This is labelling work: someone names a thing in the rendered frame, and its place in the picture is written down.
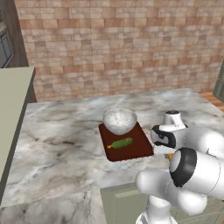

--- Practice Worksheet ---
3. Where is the green cucumber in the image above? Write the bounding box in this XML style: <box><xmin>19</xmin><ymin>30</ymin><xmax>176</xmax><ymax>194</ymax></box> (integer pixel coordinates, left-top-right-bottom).
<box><xmin>106</xmin><ymin>136</ymin><xmax>134</xmax><ymax>150</ymax></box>

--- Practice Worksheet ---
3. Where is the dark grey cabinet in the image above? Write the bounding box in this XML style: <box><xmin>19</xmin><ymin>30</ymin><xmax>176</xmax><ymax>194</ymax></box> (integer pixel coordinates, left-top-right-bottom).
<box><xmin>212</xmin><ymin>61</ymin><xmax>224</xmax><ymax>103</ymax></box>

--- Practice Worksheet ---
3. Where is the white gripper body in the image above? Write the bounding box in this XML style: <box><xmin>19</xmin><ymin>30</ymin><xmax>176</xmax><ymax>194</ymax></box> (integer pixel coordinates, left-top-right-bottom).
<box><xmin>153</xmin><ymin>144</ymin><xmax>176</xmax><ymax>156</ymax></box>

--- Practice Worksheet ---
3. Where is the pale green counter cupboard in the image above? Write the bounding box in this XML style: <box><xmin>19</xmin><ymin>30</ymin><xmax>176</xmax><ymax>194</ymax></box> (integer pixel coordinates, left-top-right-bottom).
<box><xmin>100</xmin><ymin>183</ymin><xmax>224</xmax><ymax>224</ymax></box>

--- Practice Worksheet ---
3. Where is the grey framed window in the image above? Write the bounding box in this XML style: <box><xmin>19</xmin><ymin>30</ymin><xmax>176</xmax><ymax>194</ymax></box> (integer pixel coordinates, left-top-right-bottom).
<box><xmin>0</xmin><ymin>8</ymin><xmax>15</xmax><ymax>69</ymax></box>

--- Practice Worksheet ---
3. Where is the pale green tall cabinet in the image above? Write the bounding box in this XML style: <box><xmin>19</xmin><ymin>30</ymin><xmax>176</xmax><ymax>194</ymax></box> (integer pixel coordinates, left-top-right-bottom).
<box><xmin>0</xmin><ymin>66</ymin><xmax>36</xmax><ymax>206</ymax></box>

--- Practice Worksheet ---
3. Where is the white bowl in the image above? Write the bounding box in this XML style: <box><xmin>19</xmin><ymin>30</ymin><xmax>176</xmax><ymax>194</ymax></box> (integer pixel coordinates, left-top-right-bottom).
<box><xmin>101</xmin><ymin>107</ymin><xmax>138</xmax><ymax>136</ymax></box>

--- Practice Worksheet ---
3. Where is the dark red tray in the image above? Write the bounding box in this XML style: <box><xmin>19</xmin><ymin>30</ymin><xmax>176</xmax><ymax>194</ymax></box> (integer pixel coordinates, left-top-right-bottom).
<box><xmin>97</xmin><ymin>121</ymin><xmax>155</xmax><ymax>163</ymax></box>

